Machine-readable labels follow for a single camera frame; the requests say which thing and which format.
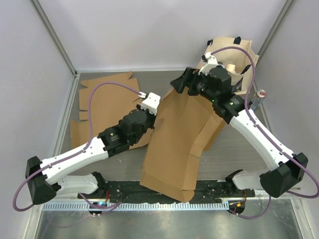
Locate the brown cardboard box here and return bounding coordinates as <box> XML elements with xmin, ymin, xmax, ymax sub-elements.
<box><xmin>140</xmin><ymin>89</ymin><xmax>226</xmax><ymax>202</ymax></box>

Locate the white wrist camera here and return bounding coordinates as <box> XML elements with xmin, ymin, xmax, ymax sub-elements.
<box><xmin>198</xmin><ymin>52</ymin><xmax>219</xmax><ymax>75</ymax></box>
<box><xmin>139</xmin><ymin>92</ymin><xmax>161</xmax><ymax>116</ymax></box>

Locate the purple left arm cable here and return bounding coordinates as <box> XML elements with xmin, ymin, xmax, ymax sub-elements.
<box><xmin>12</xmin><ymin>82</ymin><xmax>143</xmax><ymax>215</ymax></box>

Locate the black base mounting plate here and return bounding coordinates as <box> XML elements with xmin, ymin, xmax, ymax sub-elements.
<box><xmin>84</xmin><ymin>180</ymin><xmax>255</xmax><ymax>204</ymax></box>

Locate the beige canvas tote bag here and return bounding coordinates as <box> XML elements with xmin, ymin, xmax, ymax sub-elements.
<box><xmin>205</xmin><ymin>37</ymin><xmax>259</xmax><ymax>96</ymax></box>

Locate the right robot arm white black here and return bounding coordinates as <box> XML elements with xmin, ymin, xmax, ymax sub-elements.
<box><xmin>170</xmin><ymin>67</ymin><xmax>308</xmax><ymax>198</ymax></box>

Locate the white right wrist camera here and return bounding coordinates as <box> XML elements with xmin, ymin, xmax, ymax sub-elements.
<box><xmin>198</xmin><ymin>52</ymin><xmax>219</xmax><ymax>75</ymax></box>

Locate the silver blue energy drink can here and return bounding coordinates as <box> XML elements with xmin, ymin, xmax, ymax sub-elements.
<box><xmin>249</xmin><ymin>90</ymin><xmax>266</xmax><ymax>111</ymax></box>

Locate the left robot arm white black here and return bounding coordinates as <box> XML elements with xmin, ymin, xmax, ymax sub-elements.
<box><xmin>25</xmin><ymin>106</ymin><xmax>157</xmax><ymax>205</ymax></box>

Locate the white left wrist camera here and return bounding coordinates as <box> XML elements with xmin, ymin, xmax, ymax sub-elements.
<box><xmin>139</xmin><ymin>92</ymin><xmax>161</xmax><ymax>116</ymax></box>

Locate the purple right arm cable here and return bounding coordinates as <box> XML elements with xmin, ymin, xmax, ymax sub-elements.
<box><xmin>203</xmin><ymin>46</ymin><xmax>319</xmax><ymax>220</ymax></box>

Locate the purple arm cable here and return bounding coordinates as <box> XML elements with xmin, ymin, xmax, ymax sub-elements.
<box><xmin>203</xmin><ymin>46</ymin><xmax>319</xmax><ymax>220</ymax></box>
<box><xmin>12</xmin><ymin>82</ymin><xmax>143</xmax><ymax>215</ymax></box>

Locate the slotted aluminium cable duct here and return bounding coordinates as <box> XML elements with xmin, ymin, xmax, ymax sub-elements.
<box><xmin>42</xmin><ymin>201</ymin><xmax>229</xmax><ymax>211</ymax></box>

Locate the spare flat cardboard sheet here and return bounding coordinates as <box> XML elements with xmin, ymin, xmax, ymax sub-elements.
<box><xmin>70</xmin><ymin>72</ymin><xmax>142</xmax><ymax>148</ymax></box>

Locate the beige paper roll in bag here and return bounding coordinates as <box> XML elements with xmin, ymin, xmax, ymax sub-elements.
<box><xmin>226</xmin><ymin>64</ymin><xmax>237</xmax><ymax>74</ymax></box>

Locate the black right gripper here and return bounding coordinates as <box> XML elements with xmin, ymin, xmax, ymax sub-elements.
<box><xmin>170</xmin><ymin>67</ymin><xmax>218</xmax><ymax>103</ymax></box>

